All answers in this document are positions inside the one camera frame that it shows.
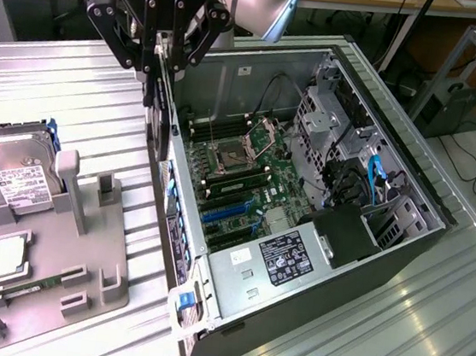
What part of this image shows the black RAM slot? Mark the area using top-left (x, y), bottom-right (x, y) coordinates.
top-left (201, 164), bottom-right (267, 192)
top-left (187, 110), bottom-right (247, 134)
top-left (200, 159), bottom-right (265, 187)
top-left (189, 115), bottom-right (249, 140)
top-left (191, 120), bottom-right (250, 145)

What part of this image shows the thin metal locking lever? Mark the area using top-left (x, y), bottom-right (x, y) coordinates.
top-left (205, 107), bottom-right (222, 149)

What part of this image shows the metal socket cover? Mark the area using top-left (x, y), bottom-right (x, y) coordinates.
top-left (240, 115), bottom-right (283, 156)

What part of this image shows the CPU socket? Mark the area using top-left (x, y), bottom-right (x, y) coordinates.
top-left (207, 135), bottom-right (249, 176)

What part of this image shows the silver disk bay cage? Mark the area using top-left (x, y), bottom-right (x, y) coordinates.
top-left (289, 80), bottom-right (387, 161)

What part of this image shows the installed green RAM stick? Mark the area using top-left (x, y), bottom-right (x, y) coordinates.
top-left (206, 172), bottom-right (268, 203)

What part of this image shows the hard disk with blue carrier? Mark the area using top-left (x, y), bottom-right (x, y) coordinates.
top-left (0, 114), bottom-right (77, 223)

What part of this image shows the green motherboard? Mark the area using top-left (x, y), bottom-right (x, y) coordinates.
top-left (169, 106), bottom-right (328, 266)

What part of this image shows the long blue expansion slot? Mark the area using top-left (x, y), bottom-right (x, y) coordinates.
top-left (199, 196), bottom-right (255, 229)

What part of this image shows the black expansion slot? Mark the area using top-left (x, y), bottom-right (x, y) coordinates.
top-left (206, 224), bottom-right (260, 252)

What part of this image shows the grey parts rack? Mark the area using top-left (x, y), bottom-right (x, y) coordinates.
top-left (0, 141), bottom-right (147, 356)

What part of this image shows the black plastic shroud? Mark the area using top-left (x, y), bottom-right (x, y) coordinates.
top-left (306, 198), bottom-right (391, 276)

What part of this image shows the grey power supply unit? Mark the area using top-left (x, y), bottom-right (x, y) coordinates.
top-left (199, 214), bottom-right (341, 332)

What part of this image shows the silver CPU chip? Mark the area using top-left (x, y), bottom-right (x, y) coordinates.
top-left (0, 235), bottom-right (29, 287)

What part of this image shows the blue case latch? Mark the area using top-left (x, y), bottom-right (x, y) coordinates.
top-left (177, 291), bottom-right (197, 312)

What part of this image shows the loose green RAM stick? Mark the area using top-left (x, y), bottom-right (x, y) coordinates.
top-left (1, 268), bottom-right (65, 308)

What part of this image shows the black open PC case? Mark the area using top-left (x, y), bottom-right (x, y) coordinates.
top-left (131, 14), bottom-right (476, 356)

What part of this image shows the black looped wire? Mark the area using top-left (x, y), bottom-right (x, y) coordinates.
top-left (256, 70), bottom-right (308, 122)

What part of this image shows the black power wire bundle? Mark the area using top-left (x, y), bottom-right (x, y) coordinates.
top-left (319, 152), bottom-right (375, 212)

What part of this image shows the blue SATA wire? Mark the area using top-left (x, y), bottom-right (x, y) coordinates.
top-left (362, 153), bottom-right (387, 209)

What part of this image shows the black box under frame table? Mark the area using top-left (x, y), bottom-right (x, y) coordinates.
top-left (405, 74), bottom-right (476, 145)

